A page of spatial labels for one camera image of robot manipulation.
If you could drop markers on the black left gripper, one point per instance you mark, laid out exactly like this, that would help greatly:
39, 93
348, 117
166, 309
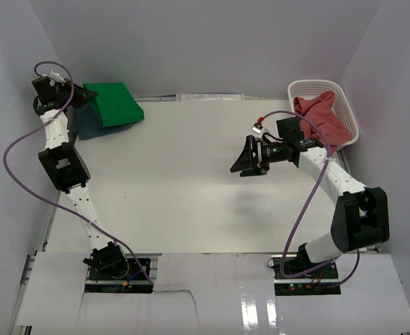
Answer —
83, 95

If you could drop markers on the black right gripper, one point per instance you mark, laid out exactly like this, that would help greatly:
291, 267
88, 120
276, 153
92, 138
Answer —
246, 163

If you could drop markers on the green t shirt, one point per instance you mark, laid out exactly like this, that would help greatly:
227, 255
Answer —
114, 104

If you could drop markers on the pink t shirt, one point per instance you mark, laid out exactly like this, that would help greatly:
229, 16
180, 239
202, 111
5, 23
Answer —
319, 111

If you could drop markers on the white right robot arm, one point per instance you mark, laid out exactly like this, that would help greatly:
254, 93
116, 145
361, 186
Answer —
360, 219

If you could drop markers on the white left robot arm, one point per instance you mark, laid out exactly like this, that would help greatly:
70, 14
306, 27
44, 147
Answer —
68, 172

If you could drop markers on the folded blue t shirt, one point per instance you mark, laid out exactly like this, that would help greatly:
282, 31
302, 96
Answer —
86, 124

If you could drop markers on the white perforated plastic basket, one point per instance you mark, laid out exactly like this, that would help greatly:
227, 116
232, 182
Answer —
309, 89

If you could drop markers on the white paper label strip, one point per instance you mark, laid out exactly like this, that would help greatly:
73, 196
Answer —
209, 97

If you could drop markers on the white paper sheet front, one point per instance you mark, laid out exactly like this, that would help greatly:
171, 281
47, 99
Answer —
211, 294

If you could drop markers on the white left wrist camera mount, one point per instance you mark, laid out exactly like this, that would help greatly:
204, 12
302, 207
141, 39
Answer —
55, 78

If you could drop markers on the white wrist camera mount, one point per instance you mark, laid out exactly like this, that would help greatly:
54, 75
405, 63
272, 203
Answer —
55, 78
259, 129

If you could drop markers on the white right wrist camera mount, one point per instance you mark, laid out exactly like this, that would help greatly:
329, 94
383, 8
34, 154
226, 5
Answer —
259, 129

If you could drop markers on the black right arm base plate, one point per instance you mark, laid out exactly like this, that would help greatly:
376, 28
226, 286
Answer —
324, 281

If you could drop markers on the aluminium table edge rail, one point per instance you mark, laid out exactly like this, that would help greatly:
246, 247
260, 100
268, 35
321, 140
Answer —
370, 249

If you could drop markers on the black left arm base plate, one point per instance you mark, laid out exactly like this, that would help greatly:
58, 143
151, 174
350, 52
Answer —
130, 280

